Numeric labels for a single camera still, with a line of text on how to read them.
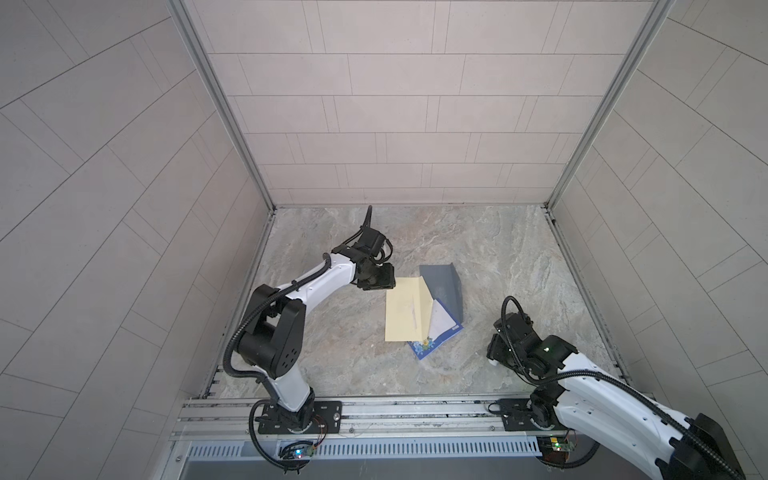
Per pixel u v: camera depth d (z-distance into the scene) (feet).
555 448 2.23
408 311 2.92
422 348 2.71
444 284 3.15
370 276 2.37
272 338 1.46
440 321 2.85
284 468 2.11
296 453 2.12
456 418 2.37
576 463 2.14
